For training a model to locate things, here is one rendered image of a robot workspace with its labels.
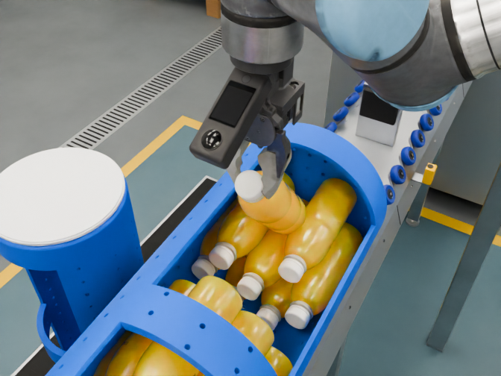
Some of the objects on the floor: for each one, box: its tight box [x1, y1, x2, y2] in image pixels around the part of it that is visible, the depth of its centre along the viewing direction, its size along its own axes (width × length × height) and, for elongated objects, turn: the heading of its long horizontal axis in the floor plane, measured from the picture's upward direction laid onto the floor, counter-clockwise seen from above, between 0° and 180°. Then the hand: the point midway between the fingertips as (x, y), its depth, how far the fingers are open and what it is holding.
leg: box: [406, 137, 445, 227], centre depth 225 cm, size 6×6×63 cm
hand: (250, 188), depth 75 cm, fingers closed on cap, 4 cm apart
